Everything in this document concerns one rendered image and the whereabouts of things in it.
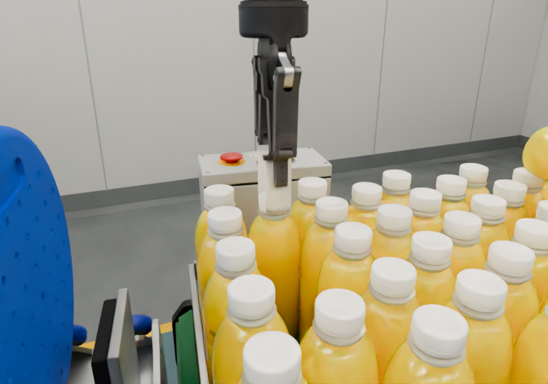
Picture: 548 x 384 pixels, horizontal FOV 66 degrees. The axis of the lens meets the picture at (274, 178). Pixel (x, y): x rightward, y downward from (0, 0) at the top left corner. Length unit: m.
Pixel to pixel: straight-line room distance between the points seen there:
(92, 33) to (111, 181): 1.01
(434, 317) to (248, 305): 0.14
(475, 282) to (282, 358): 0.18
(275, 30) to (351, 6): 3.22
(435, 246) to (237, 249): 0.19
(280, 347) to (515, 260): 0.24
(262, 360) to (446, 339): 0.13
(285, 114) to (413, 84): 3.69
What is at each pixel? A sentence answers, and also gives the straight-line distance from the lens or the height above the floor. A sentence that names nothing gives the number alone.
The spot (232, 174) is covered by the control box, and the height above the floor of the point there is 1.10.
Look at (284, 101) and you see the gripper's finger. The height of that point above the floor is 1.23.
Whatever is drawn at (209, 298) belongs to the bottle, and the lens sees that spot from 0.43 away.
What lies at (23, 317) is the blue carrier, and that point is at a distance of 0.40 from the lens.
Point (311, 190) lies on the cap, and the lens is 0.56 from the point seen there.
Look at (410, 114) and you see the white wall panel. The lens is 4.15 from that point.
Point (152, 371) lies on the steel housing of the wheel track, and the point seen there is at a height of 0.93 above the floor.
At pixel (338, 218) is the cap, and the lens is 0.50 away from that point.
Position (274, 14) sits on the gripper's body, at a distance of 0.45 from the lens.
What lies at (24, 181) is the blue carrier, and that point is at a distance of 0.42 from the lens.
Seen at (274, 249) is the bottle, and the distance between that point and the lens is 0.53.
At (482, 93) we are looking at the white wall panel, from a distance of 4.71.
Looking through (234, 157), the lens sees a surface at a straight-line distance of 0.66.
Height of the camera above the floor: 1.31
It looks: 21 degrees down
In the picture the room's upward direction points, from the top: straight up
